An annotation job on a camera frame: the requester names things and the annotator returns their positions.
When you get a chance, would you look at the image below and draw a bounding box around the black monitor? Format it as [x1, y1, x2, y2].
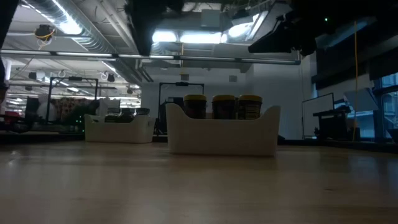
[24, 96, 40, 123]

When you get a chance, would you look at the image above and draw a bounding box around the ceiling light panel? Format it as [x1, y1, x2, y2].
[151, 29, 228, 45]

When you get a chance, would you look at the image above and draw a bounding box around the yellow lid spice jar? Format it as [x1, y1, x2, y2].
[183, 94, 208, 120]
[237, 94, 263, 121]
[211, 94, 237, 121]

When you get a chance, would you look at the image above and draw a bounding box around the long grey ceiling pipe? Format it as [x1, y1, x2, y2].
[0, 49, 302, 66]

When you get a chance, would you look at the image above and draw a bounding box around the person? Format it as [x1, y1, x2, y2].
[72, 99, 101, 125]

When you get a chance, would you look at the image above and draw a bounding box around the black rig frame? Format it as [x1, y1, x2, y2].
[45, 76, 100, 124]
[157, 81, 206, 135]

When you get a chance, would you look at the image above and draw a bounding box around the dark work desk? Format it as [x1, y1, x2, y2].
[312, 105, 354, 141]

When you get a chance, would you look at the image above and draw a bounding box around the whiteboard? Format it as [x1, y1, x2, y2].
[301, 92, 336, 140]

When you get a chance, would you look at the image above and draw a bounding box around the red object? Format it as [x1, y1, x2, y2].
[3, 111, 23, 126]

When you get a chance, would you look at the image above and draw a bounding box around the light grey panel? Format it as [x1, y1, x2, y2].
[343, 87, 379, 113]

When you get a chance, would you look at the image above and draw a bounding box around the black yellow cord reel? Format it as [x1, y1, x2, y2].
[33, 24, 57, 48]

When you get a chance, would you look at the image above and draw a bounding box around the window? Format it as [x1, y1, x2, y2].
[373, 73, 398, 140]

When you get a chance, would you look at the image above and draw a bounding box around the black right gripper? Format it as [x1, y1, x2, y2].
[248, 6, 328, 57]

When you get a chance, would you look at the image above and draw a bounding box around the floral patterned panel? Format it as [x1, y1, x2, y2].
[51, 97, 82, 123]

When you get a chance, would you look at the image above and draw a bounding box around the white plastic bin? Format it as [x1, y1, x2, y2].
[165, 102, 282, 157]
[83, 113, 156, 144]

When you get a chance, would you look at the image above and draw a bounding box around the grey ceiling unit box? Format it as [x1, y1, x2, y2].
[200, 8, 222, 29]

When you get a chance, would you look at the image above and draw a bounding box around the silver ventilation duct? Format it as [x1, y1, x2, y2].
[23, 0, 142, 83]

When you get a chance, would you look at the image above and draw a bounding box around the black metal table frame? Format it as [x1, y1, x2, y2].
[0, 130, 398, 154]

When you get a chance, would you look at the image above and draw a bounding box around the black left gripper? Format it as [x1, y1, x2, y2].
[124, 0, 184, 57]

